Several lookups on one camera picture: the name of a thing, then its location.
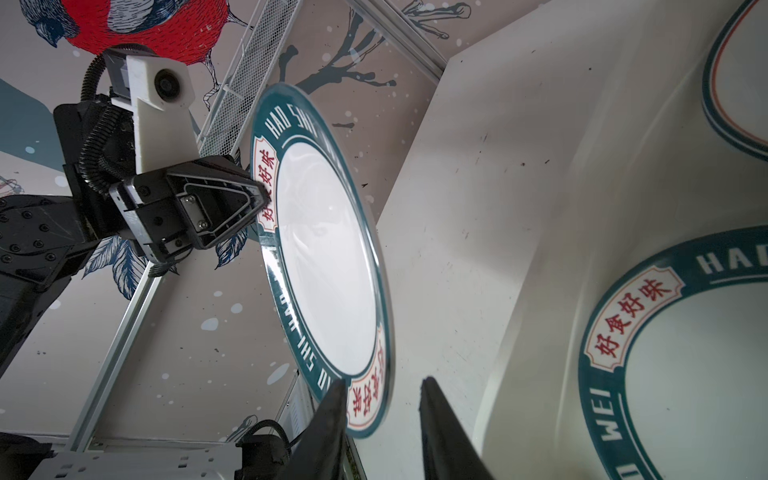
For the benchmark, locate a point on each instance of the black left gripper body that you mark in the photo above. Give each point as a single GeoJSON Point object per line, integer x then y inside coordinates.
{"type": "Point", "coordinates": [151, 206]}

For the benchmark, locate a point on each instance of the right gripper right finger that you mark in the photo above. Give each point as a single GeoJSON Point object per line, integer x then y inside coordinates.
{"type": "Point", "coordinates": [447, 451]}

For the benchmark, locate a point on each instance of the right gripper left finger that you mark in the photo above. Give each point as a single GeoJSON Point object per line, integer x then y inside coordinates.
{"type": "Point", "coordinates": [319, 453]}

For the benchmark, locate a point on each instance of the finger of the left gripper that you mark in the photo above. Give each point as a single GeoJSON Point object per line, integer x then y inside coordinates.
{"type": "Point", "coordinates": [216, 197]}

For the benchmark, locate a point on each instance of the green ring plate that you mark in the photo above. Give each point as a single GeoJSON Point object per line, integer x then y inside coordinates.
{"type": "Point", "coordinates": [323, 258]}
{"type": "Point", "coordinates": [672, 370]}

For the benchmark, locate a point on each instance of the orange sunburst plate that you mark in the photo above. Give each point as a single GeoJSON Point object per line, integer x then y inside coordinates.
{"type": "Point", "coordinates": [734, 81]}

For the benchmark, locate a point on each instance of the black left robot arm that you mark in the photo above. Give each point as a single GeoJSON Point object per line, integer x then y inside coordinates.
{"type": "Point", "coordinates": [46, 240]}

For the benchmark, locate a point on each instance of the white plastic bin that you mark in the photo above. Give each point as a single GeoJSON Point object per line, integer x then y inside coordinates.
{"type": "Point", "coordinates": [555, 155]}

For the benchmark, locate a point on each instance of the white mesh wall shelf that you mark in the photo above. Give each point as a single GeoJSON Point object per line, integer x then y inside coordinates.
{"type": "Point", "coordinates": [253, 61]}

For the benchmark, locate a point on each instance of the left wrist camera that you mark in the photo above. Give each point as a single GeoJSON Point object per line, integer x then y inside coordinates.
{"type": "Point", "coordinates": [157, 92]}

